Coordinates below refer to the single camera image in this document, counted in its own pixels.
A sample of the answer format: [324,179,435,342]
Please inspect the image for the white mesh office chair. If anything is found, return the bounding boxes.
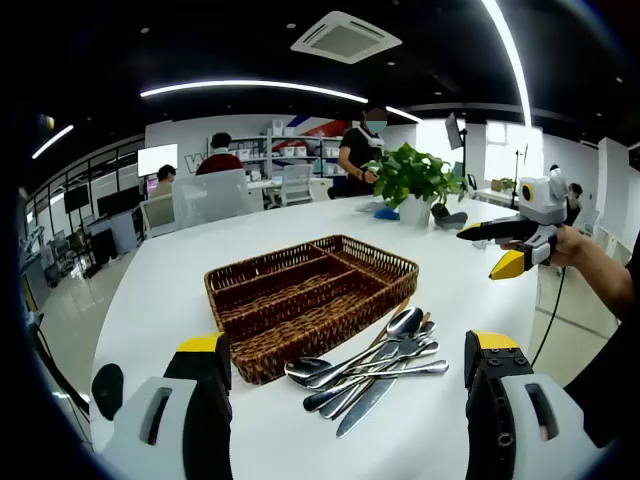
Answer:
[278,164,315,207]

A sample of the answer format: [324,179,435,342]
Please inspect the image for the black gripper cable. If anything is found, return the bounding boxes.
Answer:
[529,264,569,370]

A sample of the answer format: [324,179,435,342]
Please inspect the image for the person's black shirt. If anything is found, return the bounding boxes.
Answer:
[564,214,640,449]

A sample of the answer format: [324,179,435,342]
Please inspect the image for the green leafy plant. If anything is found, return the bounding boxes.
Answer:
[367,142,469,210]

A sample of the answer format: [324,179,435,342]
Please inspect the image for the white storage shelf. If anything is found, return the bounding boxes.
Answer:
[227,130,347,180]

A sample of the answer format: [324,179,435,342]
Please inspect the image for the person's right hand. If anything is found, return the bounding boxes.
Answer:
[549,225,595,269]

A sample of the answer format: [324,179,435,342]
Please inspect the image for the black rounded object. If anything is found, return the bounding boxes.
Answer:
[91,363,125,422]

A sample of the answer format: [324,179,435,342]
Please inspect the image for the black grey device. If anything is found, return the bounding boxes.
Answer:
[430,202,469,231]

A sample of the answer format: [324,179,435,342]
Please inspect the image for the white bright screen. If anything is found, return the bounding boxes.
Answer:
[137,143,179,178]

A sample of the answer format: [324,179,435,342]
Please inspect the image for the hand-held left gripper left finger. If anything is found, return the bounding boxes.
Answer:
[102,331,234,480]

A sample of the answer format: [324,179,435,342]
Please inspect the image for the ceiling air conditioner unit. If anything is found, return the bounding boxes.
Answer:
[289,10,404,65]

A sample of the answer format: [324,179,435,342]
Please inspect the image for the ceiling light strip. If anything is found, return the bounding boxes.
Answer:
[31,124,75,160]
[139,78,370,105]
[384,105,424,124]
[480,0,534,130]

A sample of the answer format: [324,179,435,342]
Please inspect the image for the large white office chair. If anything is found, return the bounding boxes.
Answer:
[172,168,254,230]

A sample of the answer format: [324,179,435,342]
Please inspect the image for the black monitor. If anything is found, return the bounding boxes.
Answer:
[96,185,142,218]
[63,183,92,214]

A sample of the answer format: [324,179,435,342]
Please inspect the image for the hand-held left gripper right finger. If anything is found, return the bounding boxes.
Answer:
[463,328,601,480]

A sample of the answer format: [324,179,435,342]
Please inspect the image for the brown wicker utensil storage tray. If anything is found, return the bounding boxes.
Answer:
[203,233,420,386]

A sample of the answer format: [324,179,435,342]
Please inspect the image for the monitor on stand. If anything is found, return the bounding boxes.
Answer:
[444,112,470,176]

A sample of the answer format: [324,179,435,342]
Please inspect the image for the white plant pot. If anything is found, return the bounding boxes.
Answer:
[398,193,434,227]

